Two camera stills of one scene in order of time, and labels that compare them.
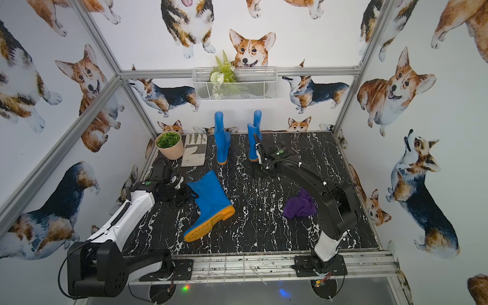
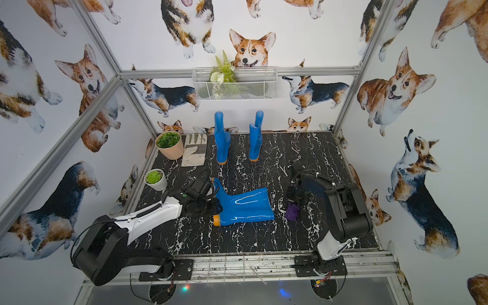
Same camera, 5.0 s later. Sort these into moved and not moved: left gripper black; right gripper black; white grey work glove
Moved: right gripper black; left gripper black
Not moved: white grey work glove
